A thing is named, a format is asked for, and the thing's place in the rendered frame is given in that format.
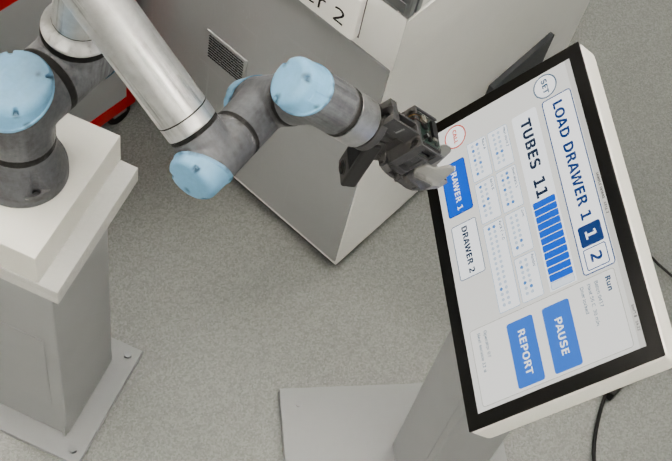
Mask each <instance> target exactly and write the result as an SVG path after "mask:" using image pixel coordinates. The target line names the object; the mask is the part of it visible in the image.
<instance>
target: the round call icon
mask: <svg viewBox="0 0 672 461"><path fill-rule="evenodd" d="M442 134H443V140H444V144H446V145H448V146H450V148H451V151H453V150H455V149H457V148H459V147H460V146H462V145H464V144H466V143H468V137H467V132H466V127H465V122H464V120H462V121H460V122H459V123H457V124H455V125H453V126H452V127H450V128H448V129H446V130H445V131H443V132H442Z"/></svg>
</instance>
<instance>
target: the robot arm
mask: <svg viewBox="0 0 672 461"><path fill-rule="evenodd" d="M114 72H116V73H117V74H118V76H119V77H120V78H121V80H122V81H123V82H124V84H125V85H126V86H127V88H128V89H129V90H130V92H131V93H132V94H133V96H134V97H135V98H136V100H137V101H138V102H139V104H140V105H141V106H142V108H143V109H144V110H145V112H146V113H147V114H148V116H149V117H150V118H151V120H152V121H153V122H154V124H155V125H156V126H157V128H158V129H159V130H160V132H161V133H162V134H163V136H164V137H165V138H166V140H167V141H168V142H169V143H170V144H171V146H172V148H173V149H174V150H175V151H176V154H175V155H174V159H173V160H172V161H171V163H170V173H171V174H172V178H173V180H174V182H175V183H176V184H177V185H178V187H179V188H180V189H182V190H183V191H184V192H185V193H187V194H188V195H190V196H192V197H194V198H197V199H210V198H212V197H214V196H215V195H216V194H217V193H218V192H219V191H220V190H221V189H222V188H223V187H224V186H225V185H226V184H228V183H230V182H231V181H232V180H233V177H234V176H235V175H236V174H237V173H238V171H239V170H240V169H241V168H242V167H243V166H244V165H245V164H246V163H247V162H248V161H249V159H250V158H251V157H252V156H253V155H254V154H255V153H256V152H257V151H258V150H259V149H260V148H261V147H262V146H263V145H264V144H265V142H266V141H267V140H268V139H269V138H270V137H271V136H272V135H273V134H274V133H275V132H276V130H278V129H279V128H281V127H291V126H298V125H311V126H314V127H316V128H317V129H319V130H321V131H323V132H324V133H326V134H328V135H329V136H331V137H333V138H334V139H336V140H338V141H340V142H341V143H343V144H345V145H347V146H348V147H347V149H346V150H345V152H344V153H343V155H342V157H341V158H340V160H339V173H340V183H341V185H342V186H347V187H355V186H356V185H357V184H358V182H359V181H360V179H361V178H362V176H363V175H364V173H365V172H366V170H367V169H368V167H369V166H370V165H371V163H372V162H373V160H377V161H379V166H380V167H381V169H382V170H383V171H384V172H385V173H386V174H387V175H388V176H390V177H391V178H393V179H394V181H395V182H398V183H399V184H401V185H402V186H403V187H405V188H406V189H408V190H412V191H423V190H430V189H436V188H440V187H442V186H444V185H445V184H447V178H446V177H447V176H449V175H450V174H451V173H452V172H454V170H455V167H454V166H452V165H444V166H439V167H438V166H437V165H438V164H439V163H440V162H441V161H442V160H443V159H444V158H445V157H446V156H447V155H448V154H449V153H450V152H451V148H450V146H448V145H446V144H442V145H440V143H439V136H438V131H437V126H436V122H435V121H437V120H436V118H434V117H433V116H431V115H430V114H428V113H426V112H425V111H423V110H422V109H420V108H419V107H417V106H416V105H414V106H412V107H410V108H409V109H407V110H405V111H404V112H402V113H400V112H399V111H398V108H397V102H396V101H395V100H393V99H391V98H390V99H388V100H386V101H385V102H383V103H381V104H378V102H377V101H375V100H374V99H373V98H371V97H369V96H368V95H366V94H364V93H363V92H361V91H360V90H358V89H357V88H355V87H354V86H352V85H350V84H349V83H347V82H346V81H344V80H342V79H341V78H339V77H338V76H336V75H334V74H333V73H331V72H330V71H329V70H328V69H327V68H326V67H324V66H323V65H321V64H319V63H316V62H313V61H311V60H309V59H307V58H305V57H293V58H290V59H289V60H288V62H287V63H283V64H282V65H281V66H280V67H279V68H278V69H277V71H276V72H275V74H268V75H252V76H248V77H246V78H243V79H239V80H236V81H235V82H233V83H232V84H231V85H230V86H229V87H228V89H227V92H226V96H225V97H224V108H223V109H222V110H221V111H220V112H219V113H216V112H215V110H214V108H213V107H212V105H211V104H210V103H209V101H208V100H207V99H206V97H205V96H204V94H203V93H202V92H201V90H200V89H199V87H198V86H197V85H196V83H195V82H194V81H193V79H192V78H191V76H190V75H189V74H188V72H187V71H186V69H185V68H184V67H183V65H182V64H181V63H180V61H179V60H178V58H177V57H176V56H175V54H174V53H173V51H172V50H171V49H170V47H169V46H168V45H167V43H166V42H165V40H164V39H163V38H162V36H161V35H160V34H159V32H158V31H157V29H156V28H155V27H154V25H153V24H152V22H151V21H150V20H149V18H148V17H147V16H146V14H145V13H144V11H143V10H142V9H141V7H140V6H139V4H138V3H137V2H136V0H52V3H51V4H50V5H49V6H48V7H46V9H45V10H44V11H43V14H42V16H41V19H40V27H39V36H38V37H37V39H36V40H35V41H34V42H32V43H31V44H30V45H29V46H28V47H26V48H25V49H24V50H14V51H13V53H8V52H3V53H0V205H2V206H5V207H9V208H19V209H20V208H31V207H36V206H39V205H42V204H44V203H46V202H48V201H50V200H52V199H53V198H54V197H56V196H57V195H58V194H59V193H60V192H61V191H62V189H63V188H64V187H65V185H66V183H67V180H68V177H69V158H68V154H67V151H66V149H65V147H64V146H63V144H62V143H61V141H60V140H59V139H58V138H57V135H56V124H57V123H58V122H59V121H60V120H61V119H62V118H63V117H64V116H65V115H66V114H67V113H68V112H69V111H70V110H72V109H73V108H74V107H75V106H76V105H77V104H78V103H79V102H80V101H82V100H83V99H84V98H85V97H86V96H87V95H88V94H89V93H90V92H91V91H93V90H94V89H95V88H96V87H97V86H98V85H99V84H100V83H101V82H102V81H104V80H105V79H106V78H108V77H109V76H111V75H112V74H113V73H114ZM420 112H421V113H420ZM423 114H424V115H423ZM426 116H427V117H426Z"/></svg>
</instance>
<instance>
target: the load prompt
mask: <svg viewBox="0 0 672 461"><path fill-rule="evenodd" d="M541 106H542V110H543V114H544V118H545V122H546V126H547V130H548V134H549V138H550V142H551V146H552V151H553V155H554V159H555V163H556V167H557V171H558V175H559V179H560V183H561V187H562V191H563V195H564V199H565V203H566V207H567V212H568V216H569V220H570V224H571V228H572V232H573V236H574V240H575V244H576V248H577V252H578V256H579V260H580V264H581V268H582V272H583V277H586V276H588V275H590V274H592V273H595V272H597V271H599V270H601V269H603V268H606V267H608V266H610V265H612V264H614V263H617V262H616V258H615V254H614V250H613V247H612V243H611V239H610V235H609V232H608V228H607V224H606V220H605V217H604V213H603V209H602V205H601V201H600V198H599V194H598V190H597V186H596V183H595V179H594V175H593V171H592V167H591V164H590V160H589V156H588V152H587V149H586V145H585V141H584V137H583V133H582V130H581V126H580V122H579V118H578V115H577V111H576V107H575V103H574V100H573V96H572V92H571V88H570V87H569V88H567V89H565V90H563V91H561V92H560V93H558V94H556V95H554V96H552V97H551V98H549V99H547V100H545V101H543V102H542V103H541Z"/></svg>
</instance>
